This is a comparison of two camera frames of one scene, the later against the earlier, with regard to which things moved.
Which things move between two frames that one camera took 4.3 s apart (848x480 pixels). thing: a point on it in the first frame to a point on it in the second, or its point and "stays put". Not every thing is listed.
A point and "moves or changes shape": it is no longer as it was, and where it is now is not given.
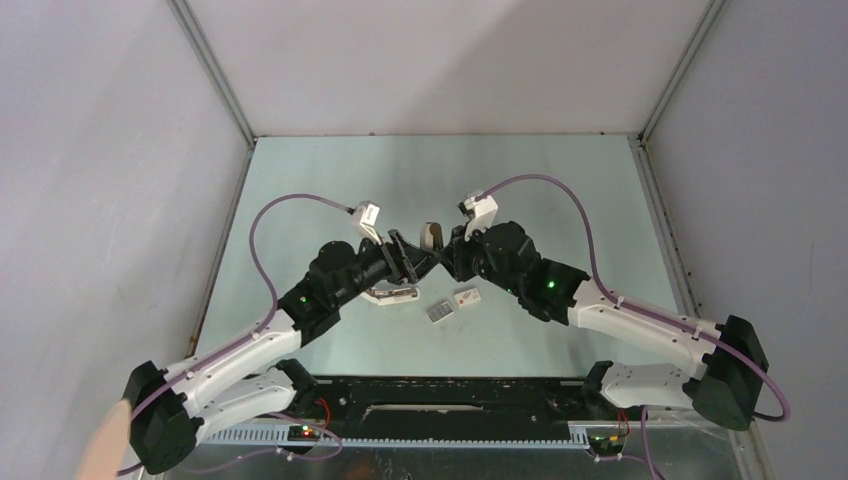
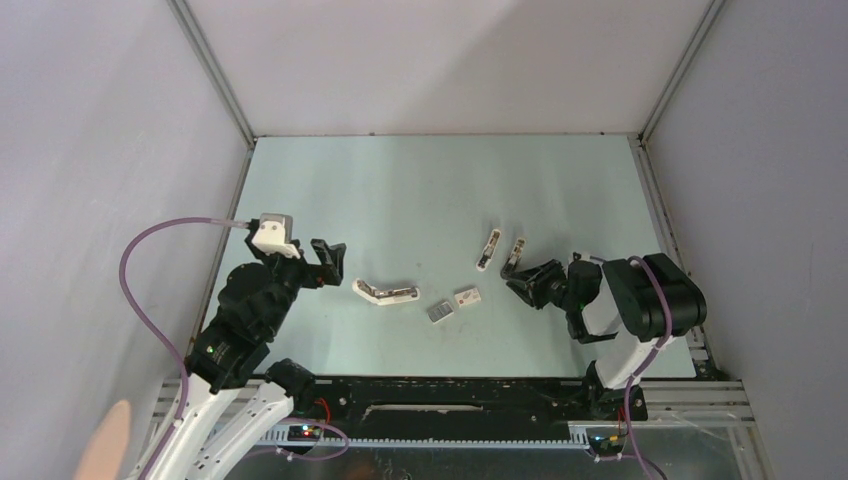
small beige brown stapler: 431,236 moves or changes shape
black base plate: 450,401 stays put
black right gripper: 455,254 to 529,282
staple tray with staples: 441,312 stays put
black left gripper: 417,261 to 331,260
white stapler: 382,296 stays put
